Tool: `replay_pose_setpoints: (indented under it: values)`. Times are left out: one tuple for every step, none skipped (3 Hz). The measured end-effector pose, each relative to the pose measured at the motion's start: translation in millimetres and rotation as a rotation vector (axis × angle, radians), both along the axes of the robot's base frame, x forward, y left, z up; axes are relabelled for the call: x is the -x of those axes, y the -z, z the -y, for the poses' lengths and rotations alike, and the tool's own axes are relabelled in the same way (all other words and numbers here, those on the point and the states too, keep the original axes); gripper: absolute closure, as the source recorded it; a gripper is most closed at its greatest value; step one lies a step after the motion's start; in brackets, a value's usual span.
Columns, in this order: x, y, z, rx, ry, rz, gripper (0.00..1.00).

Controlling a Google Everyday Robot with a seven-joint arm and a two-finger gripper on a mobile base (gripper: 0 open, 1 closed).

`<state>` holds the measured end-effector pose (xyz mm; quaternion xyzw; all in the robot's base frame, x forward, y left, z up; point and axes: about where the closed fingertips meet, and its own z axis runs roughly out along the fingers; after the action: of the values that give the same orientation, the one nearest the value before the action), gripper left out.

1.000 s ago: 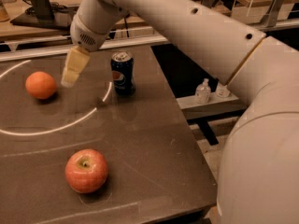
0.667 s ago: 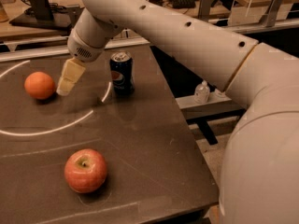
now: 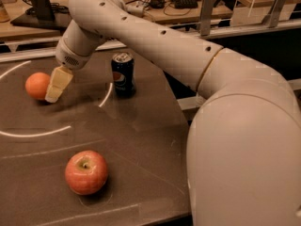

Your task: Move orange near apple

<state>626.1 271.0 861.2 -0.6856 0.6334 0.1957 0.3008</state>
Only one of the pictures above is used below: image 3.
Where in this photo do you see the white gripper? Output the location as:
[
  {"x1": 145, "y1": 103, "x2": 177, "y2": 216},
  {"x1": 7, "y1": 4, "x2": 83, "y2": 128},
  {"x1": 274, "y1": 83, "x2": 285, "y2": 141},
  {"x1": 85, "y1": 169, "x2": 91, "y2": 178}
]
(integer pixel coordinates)
[{"x1": 45, "y1": 39, "x2": 90, "y2": 104}]

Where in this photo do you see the orange fruit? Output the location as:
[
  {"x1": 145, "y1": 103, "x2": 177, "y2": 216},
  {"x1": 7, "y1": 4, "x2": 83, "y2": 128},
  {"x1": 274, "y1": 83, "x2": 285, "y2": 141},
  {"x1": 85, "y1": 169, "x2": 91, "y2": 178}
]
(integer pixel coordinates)
[{"x1": 25, "y1": 73, "x2": 50, "y2": 101}]

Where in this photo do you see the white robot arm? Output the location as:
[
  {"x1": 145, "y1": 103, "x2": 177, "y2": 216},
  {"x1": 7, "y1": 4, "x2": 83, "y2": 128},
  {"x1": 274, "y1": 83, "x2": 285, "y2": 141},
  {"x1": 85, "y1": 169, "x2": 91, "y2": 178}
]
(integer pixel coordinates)
[{"x1": 46, "y1": 0, "x2": 301, "y2": 226}]

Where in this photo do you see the red apple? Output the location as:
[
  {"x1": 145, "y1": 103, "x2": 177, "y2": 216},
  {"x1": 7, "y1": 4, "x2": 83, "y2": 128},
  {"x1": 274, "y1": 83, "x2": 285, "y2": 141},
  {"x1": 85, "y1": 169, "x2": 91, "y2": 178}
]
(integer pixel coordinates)
[{"x1": 65, "y1": 150, "x2": 108, "y2": 195}]

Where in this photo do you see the blue Pepsi can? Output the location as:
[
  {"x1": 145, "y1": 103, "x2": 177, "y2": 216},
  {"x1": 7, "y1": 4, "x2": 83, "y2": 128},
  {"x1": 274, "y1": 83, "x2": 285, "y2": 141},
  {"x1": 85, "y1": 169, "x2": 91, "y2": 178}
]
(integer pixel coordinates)
[{"x1": 111, "y1": 52, "x2": 135, "y2": 97}]

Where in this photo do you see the black monitor stand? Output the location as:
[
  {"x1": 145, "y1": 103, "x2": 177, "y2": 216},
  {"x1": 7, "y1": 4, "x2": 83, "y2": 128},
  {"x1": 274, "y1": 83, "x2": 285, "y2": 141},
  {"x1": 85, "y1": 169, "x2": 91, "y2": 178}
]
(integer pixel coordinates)
[{"x1": 10, "y1": 0, "x2": 71, "y2": 31}]

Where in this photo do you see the black power adapter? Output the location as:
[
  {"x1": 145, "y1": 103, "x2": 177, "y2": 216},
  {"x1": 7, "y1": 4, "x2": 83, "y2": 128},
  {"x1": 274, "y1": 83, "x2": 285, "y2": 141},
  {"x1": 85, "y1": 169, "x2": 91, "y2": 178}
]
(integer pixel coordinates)
[{"x1": 173, "y1": 0, "x2": 198, "y2": 8}]

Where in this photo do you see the metal rail bar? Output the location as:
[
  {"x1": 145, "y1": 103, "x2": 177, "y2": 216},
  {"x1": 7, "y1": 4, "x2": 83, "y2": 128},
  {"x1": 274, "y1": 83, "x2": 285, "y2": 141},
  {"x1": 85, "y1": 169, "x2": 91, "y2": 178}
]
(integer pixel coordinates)
[{"x1": 0, "y1": 19, "x2": 301, "y2": 63}]

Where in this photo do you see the middle metal bracket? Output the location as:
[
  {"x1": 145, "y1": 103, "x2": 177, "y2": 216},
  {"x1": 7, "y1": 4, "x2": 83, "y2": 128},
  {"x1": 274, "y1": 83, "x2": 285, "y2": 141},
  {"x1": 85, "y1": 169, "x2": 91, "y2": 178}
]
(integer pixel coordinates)
[{"x1": 199, "y1": 0, "x2": 215, "y2": 36}]

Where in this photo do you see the metal bracket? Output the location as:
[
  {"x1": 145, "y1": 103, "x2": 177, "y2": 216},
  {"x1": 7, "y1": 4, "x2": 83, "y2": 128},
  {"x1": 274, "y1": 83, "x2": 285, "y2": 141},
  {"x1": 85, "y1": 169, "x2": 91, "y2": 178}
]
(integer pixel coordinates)
[
  {"x1": 199, "y1": 0, "x2": 215, "y2": 36},
  {"x1": 261, "y1": 0, "x2": 286, "y2": 28}
]

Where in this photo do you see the right metal bracket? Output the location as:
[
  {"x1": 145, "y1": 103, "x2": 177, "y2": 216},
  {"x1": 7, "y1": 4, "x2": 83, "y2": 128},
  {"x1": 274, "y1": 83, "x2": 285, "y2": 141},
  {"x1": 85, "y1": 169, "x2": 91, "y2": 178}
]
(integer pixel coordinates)
[{"x1": 261, "y1": 0, "x2": 286, "y2": 28}]

